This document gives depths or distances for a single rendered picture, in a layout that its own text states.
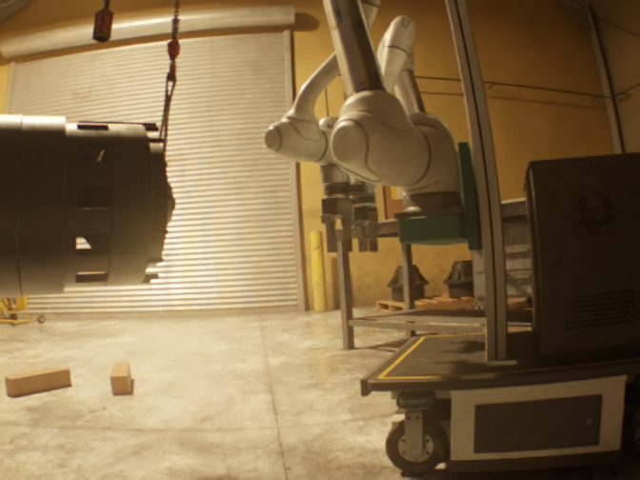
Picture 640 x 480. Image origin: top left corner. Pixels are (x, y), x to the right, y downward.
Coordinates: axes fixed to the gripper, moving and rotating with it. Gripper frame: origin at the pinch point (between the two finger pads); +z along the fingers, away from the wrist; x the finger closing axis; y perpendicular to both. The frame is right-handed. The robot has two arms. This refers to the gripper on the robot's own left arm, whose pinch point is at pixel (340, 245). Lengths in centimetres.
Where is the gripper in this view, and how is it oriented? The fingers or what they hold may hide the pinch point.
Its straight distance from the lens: 145.4
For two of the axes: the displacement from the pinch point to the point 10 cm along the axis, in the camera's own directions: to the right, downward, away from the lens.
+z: 0.7, 10.0, -0.5
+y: -9.3, 0.8, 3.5
